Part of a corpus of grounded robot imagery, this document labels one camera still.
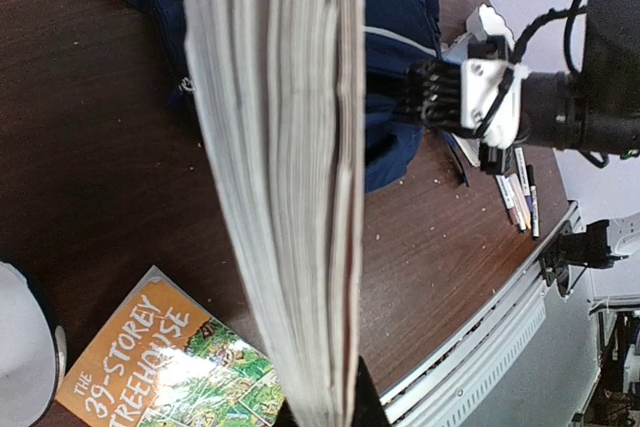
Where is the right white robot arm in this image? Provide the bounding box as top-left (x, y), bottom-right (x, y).
top-left (399, 0), bottom-right (639, 175)

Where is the orange Treehouse paperback book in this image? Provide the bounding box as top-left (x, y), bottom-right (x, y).
top-left (56, 266), bottom-right (284, 426)

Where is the dark blue Wuthering Heights book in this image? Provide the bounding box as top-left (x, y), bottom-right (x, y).
top-left (442, 132), bottom-right (481, 168)

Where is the brown capped white marker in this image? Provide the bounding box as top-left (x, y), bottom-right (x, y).
top-left (495, 175), bottom-right (520, 226)

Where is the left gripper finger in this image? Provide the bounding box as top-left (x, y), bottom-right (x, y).
top-left (353, 356), bottom-right (390, 427)

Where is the white cup with black base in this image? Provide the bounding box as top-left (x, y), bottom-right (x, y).
top-left (1, 262), bottom-right (67, 426)

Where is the front aluminium rail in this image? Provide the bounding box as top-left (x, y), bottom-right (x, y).
top-left (377, 199), bottom-right (601, 427)

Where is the white scalloped ceramic bowl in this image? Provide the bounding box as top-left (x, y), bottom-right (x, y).
top-left (465, 4), bottom-right (516, 48)

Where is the blue capped white marker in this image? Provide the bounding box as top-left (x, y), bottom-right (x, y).
top-left (499, 176), bottom-right (527, 233)

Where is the navy blue student backpack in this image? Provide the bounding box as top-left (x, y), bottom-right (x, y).
top-left (124, 0), bottom-right (442, 193)

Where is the pink illustrated paperback book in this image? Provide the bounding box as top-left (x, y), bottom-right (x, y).
top-left (184, 0), bottom-right (365, 426)

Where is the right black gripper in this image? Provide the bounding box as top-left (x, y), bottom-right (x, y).
top-left (402, 35), bottom-right (530, 175)

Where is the purple capped white marker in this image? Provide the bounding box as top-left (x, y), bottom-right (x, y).
top-left (514, 147), bottom-right (531, 197)

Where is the black marker pen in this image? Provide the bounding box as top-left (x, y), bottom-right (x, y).
top-left (526, 164), bottom-right (540, 239)

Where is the pink and yellow highlighter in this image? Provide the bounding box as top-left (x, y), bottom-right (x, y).
top-left (508, 173), bottom-right (531, 230)

